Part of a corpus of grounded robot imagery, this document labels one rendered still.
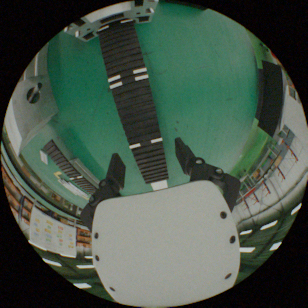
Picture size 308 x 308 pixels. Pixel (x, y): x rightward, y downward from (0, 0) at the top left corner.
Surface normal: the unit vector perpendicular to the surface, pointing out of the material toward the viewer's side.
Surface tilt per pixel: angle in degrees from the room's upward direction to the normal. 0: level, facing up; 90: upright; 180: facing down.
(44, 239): 90
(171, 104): 0
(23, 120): 90
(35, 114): 90
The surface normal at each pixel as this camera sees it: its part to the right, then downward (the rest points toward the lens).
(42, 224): 0.97, -0.25
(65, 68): 0.14, 0.64
